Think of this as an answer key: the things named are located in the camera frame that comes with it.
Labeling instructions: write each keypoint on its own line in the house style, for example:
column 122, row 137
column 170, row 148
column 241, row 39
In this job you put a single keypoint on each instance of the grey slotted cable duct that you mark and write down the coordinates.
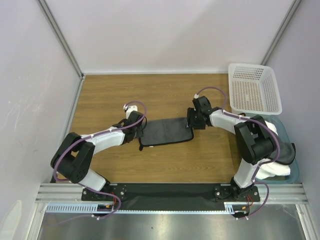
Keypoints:
column 100, row 209

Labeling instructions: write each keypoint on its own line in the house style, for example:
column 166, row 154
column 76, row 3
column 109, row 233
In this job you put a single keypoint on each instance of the aluminium frame rail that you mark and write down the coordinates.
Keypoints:
column 71, row 193

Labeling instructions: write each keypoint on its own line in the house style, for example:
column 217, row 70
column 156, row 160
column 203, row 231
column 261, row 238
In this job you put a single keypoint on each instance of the blue and grey towel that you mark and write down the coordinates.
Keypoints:
column 165, row 132

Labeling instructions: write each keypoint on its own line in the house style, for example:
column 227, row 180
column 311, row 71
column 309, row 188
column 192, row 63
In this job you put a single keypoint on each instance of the right aluminium corner post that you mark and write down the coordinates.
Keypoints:
column 295, row 5

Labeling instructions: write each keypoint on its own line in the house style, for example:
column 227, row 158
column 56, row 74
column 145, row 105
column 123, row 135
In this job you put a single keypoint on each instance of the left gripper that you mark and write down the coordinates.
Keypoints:
column 139, row 133

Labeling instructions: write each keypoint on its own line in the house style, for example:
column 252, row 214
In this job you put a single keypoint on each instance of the aluminium corner post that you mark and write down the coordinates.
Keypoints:
column 47, row 12
column 295, row 5

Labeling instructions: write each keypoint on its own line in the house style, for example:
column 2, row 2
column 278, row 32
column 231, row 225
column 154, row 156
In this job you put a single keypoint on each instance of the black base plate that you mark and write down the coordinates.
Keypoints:
column 179, row 196

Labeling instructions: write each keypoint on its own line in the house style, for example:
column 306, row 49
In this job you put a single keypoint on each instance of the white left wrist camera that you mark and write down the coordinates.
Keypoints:
column 128, row 109

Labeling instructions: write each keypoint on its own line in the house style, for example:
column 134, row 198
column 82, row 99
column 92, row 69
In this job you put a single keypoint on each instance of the left aluminium corner post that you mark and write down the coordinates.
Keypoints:
column 47, row 12

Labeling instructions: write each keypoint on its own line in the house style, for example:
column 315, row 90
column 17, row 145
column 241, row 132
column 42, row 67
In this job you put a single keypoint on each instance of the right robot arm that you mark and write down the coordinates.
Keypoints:
column 255, row 140

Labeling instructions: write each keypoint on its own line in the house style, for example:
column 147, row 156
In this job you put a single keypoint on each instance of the white towel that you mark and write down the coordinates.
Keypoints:
column 273, row 169

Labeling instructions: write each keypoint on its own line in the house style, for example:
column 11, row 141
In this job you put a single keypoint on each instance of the white perforated plastic basket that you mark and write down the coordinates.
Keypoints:
column 253, row 89

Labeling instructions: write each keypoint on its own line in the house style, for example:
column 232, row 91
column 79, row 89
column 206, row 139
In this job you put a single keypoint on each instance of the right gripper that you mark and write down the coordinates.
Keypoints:
column 191, row 118

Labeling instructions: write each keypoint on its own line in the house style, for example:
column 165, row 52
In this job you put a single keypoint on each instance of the dark grey towel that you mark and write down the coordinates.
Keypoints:
column 287, row 152

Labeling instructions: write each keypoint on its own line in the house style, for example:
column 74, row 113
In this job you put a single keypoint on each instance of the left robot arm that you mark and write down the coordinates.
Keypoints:
column 74, row 156

